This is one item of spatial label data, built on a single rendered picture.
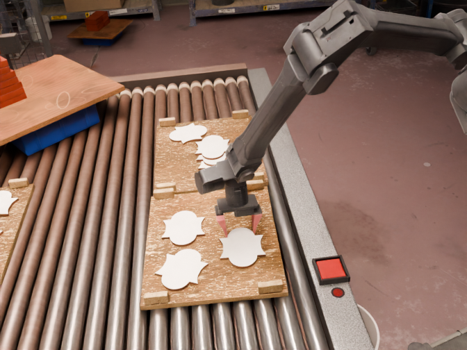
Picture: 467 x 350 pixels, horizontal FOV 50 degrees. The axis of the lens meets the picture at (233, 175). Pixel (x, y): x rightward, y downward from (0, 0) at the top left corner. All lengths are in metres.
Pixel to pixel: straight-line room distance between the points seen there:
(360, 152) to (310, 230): 1.98
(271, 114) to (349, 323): 0.51
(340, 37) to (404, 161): 2.47
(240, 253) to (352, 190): 1.79
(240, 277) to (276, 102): 0.47
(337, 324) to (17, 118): 1.27
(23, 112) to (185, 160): 0.61
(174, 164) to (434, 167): 2.01
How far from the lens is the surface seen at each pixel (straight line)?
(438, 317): 2.44
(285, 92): 0.95
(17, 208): 1.62
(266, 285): 1.18
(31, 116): 1.87
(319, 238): 1.36
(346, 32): 0.86
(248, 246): 1.29
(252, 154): 1.11
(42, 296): 1.36
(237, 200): 1.25
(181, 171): 1.59
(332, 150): 3.33
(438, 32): 1.06
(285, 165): 1.61
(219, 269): 1.26
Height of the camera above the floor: 1.86
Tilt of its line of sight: 37 degrees down
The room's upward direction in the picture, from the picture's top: 5 degrees counter-clockwise
